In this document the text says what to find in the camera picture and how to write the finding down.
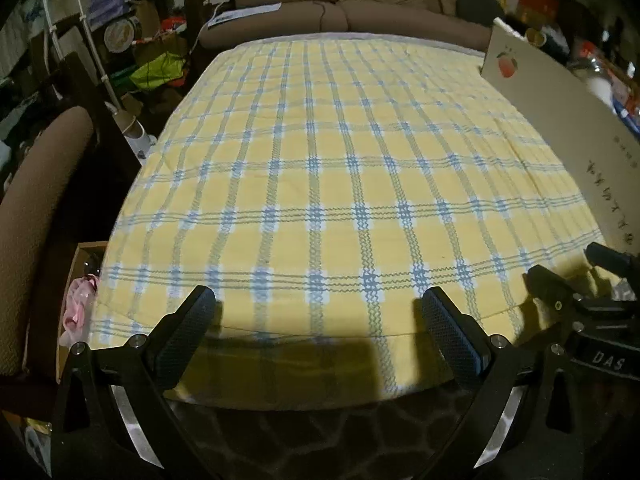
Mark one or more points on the stack of purple boxes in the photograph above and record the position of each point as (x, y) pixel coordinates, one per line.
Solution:
(114, 0)

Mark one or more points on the cardboard box with peach print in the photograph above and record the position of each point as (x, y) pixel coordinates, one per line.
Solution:
(560, 110)

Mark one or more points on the white paper sheet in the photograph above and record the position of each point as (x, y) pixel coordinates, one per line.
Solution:
(245, 14)

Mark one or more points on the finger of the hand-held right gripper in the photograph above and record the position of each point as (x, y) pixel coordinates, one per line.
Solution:
(612, 260)
(552, 285)

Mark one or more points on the pink plastic bag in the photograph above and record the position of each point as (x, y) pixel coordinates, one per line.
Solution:
(80, 305)

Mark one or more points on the round metal tin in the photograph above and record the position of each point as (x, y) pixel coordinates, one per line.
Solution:
(121, 34)

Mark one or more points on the green bag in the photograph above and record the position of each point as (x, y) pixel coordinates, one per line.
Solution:
(157, 70)

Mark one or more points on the yellow plaid cloth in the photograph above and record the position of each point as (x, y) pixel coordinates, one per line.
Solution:
(340, 185)

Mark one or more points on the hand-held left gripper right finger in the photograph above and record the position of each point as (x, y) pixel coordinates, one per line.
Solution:
(452, 332)

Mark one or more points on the small cardboard box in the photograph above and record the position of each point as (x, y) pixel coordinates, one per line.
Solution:
(80, 255)

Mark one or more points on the dark grey cushion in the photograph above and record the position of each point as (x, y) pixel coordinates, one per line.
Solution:
(477, 5)

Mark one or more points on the brown fabric chair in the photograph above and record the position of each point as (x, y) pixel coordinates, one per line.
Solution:
(37, 220)

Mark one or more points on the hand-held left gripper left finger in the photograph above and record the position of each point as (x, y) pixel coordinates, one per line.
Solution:
(185, 332)

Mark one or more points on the white coat rack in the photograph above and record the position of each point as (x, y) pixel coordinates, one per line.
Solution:
(95, 55)

